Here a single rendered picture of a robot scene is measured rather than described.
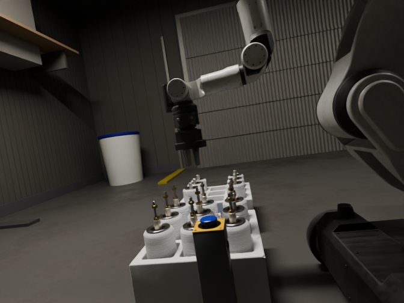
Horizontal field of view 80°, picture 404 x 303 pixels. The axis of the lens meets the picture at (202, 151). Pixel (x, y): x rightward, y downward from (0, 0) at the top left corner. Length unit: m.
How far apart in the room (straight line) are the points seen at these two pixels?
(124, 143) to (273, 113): 2.30
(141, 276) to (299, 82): 3.73
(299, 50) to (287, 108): 0.88
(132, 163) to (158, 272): 2.93
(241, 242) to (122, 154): 2.98
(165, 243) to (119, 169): 2.88
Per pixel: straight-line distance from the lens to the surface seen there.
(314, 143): 4.15
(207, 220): 0.57
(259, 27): 0.83
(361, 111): 0.56
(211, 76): 0.82
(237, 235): 0.73
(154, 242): 0.78
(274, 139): 4.02
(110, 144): 3.60
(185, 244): 0.77
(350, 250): 0.73
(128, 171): 3.61
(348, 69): 0.61
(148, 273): 0.80
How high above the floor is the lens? 0.52
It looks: 4 degrees down
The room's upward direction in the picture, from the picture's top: 8 degrees counter-clockwise
